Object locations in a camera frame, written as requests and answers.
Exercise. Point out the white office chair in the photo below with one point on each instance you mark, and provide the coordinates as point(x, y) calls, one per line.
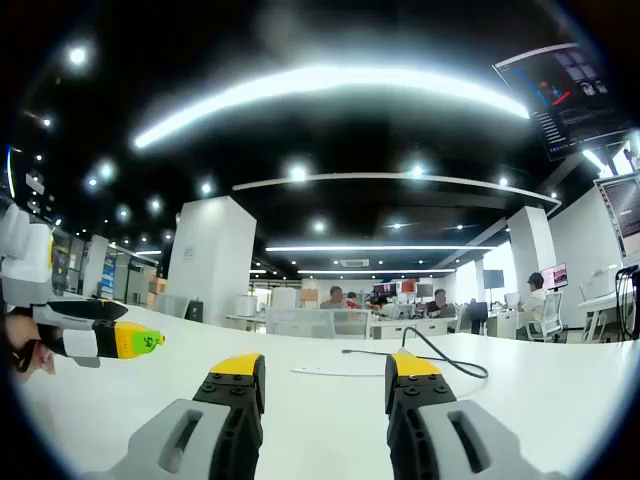
point(552, 310)

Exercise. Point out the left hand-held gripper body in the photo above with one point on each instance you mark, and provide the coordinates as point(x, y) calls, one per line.
point(25, 250)

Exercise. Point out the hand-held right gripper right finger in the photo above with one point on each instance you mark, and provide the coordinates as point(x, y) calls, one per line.
point(480, 440)

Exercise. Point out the blue display board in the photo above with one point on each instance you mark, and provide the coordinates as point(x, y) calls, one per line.
point(108, 280)

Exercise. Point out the hanging dark monitor screen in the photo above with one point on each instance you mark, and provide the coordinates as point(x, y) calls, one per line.
point(565, 100)

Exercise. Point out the small dark monitor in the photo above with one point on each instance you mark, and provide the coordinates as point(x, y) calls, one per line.
point(493, 279)

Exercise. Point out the black office chair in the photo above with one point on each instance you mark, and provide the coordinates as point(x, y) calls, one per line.
point(477, 315)

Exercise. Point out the small monitor with reddish picture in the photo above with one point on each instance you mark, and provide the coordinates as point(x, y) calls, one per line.
point(554, 276)

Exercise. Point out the long curved ceiling light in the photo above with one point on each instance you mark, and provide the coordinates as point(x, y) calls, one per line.
point(325, 82)

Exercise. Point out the white side table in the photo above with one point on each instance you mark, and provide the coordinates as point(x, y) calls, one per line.
point(600, 301)

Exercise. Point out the person's left hand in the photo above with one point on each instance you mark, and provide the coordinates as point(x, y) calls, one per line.
point(22, 337)

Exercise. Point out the white square pillar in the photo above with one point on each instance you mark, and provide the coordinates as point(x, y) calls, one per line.
point(210, 260)

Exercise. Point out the frosted desk partition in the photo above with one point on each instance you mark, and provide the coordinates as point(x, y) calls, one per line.
point(300, 322)

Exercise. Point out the ceiling air vent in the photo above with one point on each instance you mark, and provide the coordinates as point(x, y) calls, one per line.
point(354, 262)

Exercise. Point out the white desk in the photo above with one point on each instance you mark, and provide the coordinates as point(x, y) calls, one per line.
point(325, 425)

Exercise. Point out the monitor on stand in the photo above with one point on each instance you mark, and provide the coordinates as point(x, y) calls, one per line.
point(627, 215)

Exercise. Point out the stack of cardboard boxes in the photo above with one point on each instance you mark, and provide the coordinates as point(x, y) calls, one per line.
point(157, 292)

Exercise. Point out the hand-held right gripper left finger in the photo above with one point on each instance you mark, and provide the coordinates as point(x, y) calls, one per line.
point(165, 440)

